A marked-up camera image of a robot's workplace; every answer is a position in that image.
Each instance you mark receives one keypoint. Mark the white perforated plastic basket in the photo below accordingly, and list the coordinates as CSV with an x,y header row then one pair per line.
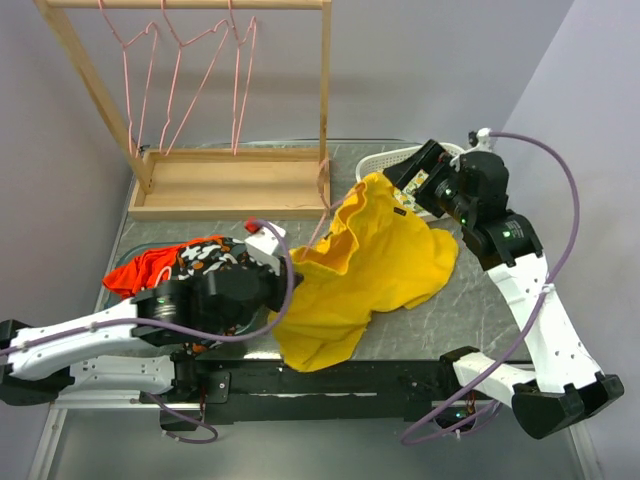
x,y
378,162

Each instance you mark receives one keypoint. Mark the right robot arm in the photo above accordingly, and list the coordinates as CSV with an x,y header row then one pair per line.
x,y
565,385

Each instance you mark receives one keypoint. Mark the lemon print cloth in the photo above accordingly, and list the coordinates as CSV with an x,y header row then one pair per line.
x,y
406,196

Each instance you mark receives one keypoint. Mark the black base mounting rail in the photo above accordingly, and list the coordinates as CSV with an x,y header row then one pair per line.
x,y
224,391

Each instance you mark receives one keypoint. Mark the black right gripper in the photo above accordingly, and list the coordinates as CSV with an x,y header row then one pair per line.
x,y
401,174

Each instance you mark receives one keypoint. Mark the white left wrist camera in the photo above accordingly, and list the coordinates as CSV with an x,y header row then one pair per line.
x,y
261,245

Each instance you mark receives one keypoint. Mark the orange shorts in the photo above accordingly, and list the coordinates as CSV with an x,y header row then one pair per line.
x,y
142,271

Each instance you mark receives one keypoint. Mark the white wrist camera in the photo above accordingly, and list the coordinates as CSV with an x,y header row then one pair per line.
x,y
261,245
478,140

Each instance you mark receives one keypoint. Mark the camouflage print shorts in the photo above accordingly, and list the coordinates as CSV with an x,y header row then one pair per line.
x,y
205,255

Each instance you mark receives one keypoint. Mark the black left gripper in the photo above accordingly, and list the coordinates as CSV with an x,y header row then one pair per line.
x,y
282,285

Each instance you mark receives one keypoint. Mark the wooden hanger rack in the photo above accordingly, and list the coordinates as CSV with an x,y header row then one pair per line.
x,y
205,183

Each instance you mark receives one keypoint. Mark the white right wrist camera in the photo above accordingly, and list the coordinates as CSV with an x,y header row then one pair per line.
x,y
478,140

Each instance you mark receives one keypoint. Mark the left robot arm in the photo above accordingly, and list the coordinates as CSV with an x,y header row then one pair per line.
x,y
43,363

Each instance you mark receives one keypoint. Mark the yellow shorts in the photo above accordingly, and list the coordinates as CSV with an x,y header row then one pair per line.
x,y
377,256

